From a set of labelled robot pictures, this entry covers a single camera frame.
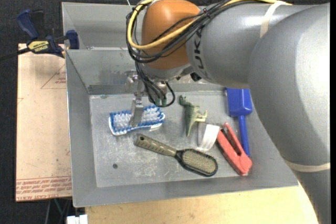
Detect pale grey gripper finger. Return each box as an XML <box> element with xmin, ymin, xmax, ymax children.
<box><xmin>129</xmin><ymin>101</ymin><xmax>144</xmax><ymax>126</ymax></box>

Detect blue and white scrub brush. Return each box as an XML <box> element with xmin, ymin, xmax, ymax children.
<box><xmin>108</xmin><ymin>104</ymin><xmax>166</xmax><ymax>137</ymax></box>

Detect grey metal bin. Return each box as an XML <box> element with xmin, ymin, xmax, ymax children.
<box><xmin>61</xmin><ymin>2</ymin><xmax>300</xmax><ymax>208</ymax></box>

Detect green toy dinosaur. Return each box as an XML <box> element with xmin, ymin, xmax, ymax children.
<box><xmin>178</xmin><ymin>94</ymin><xmax>208</xmax><ymax>137</ymax></box>

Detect olive and black hairbrush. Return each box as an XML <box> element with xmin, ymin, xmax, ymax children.
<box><xmin>133</xmin><ymin>134</ymin><xmax>219</xmax><ymax>177</ymax></box>

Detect brown cardboard board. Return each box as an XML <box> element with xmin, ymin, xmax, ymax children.
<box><xmin>15</xmin><ymin>43</ymin><xmax>73</xmax><ymax>202</ymax></box>

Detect red utility knife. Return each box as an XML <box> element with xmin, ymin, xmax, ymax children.
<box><xmin>216</xmin><ymin>121</ymin><xmax>253</xmax><ymax>176</ymax></box>

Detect blue plastic scoop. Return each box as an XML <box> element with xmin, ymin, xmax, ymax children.
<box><xmin>225</xmin><ymin>87</ymin><xmax>254</xmax><ymax>157</ymax></box>

